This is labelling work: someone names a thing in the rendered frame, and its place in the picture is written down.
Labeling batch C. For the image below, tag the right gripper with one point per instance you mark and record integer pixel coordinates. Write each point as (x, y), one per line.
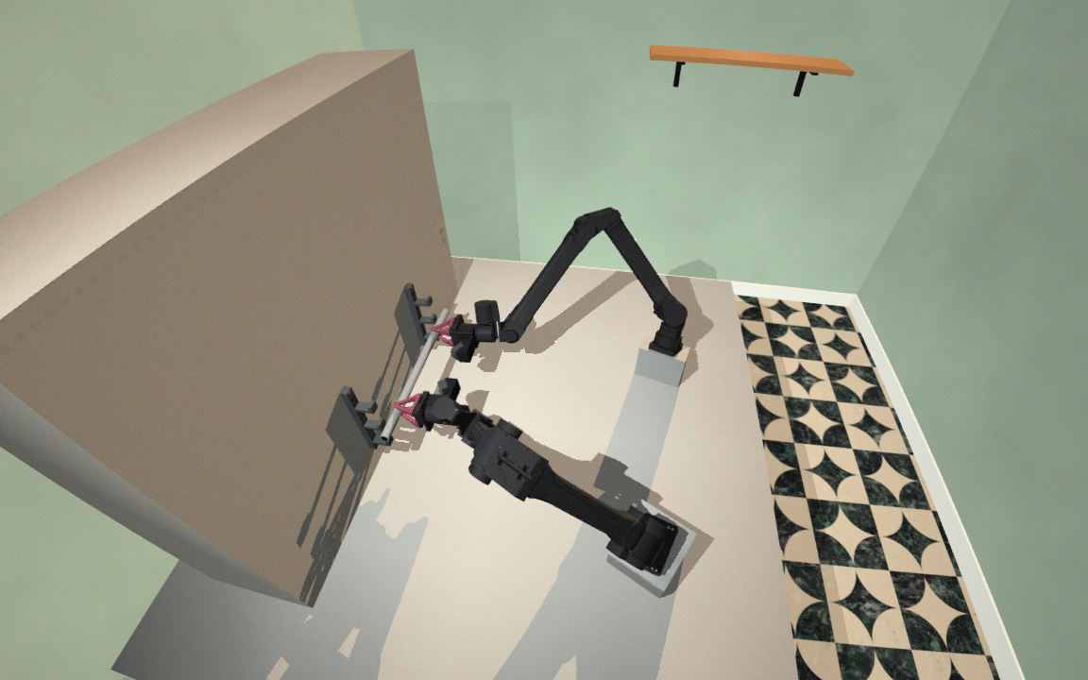
(452, 329)

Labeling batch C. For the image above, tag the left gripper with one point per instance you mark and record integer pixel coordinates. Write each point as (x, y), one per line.
(422, 412)

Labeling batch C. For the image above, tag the tan wall panel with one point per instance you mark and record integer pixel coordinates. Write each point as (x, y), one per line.
(177, 320)

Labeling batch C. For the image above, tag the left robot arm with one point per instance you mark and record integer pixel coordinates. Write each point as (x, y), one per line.
(503, 459)

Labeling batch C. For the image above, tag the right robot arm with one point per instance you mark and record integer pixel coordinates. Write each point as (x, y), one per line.
(667, 340)

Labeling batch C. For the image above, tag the dark grey wall rack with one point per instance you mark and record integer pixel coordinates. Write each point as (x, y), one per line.
(355, 407)

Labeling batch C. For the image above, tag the grey metal bar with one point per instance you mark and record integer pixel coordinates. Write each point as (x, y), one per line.
(408, 387)

